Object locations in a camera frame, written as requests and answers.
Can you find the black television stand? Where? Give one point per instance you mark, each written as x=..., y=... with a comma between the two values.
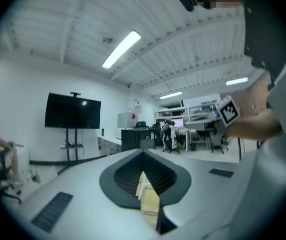
x=71, y=144

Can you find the white shelving rack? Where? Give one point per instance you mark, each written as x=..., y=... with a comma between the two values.
x=172, y=111

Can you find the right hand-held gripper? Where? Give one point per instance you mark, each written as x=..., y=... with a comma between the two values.
x=229, y=111

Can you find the pink lit monitor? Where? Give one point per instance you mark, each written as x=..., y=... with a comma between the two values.
x=178, y=123

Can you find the long ceiling light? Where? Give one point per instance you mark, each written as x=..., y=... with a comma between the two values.
x=171, y=95
x=237, y=81
x=121, y=49

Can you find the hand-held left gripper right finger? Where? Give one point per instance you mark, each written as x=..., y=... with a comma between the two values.
x=202, y=184

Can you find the black webcam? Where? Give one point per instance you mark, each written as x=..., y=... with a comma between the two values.
x=75, y=94

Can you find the person's right forearm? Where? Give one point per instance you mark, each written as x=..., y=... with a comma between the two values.
x=257, y=125

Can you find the white wall notice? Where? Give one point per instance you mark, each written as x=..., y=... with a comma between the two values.
x=137, y=105

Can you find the black desk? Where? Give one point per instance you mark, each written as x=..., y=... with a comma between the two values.
x=136, y=137

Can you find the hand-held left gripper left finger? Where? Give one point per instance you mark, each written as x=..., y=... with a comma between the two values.
x=83, y=209

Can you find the white cabinet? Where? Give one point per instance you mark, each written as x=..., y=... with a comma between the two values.
x=126, y=120

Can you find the black flat screen television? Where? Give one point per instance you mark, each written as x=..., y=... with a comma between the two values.
x=72, y=111

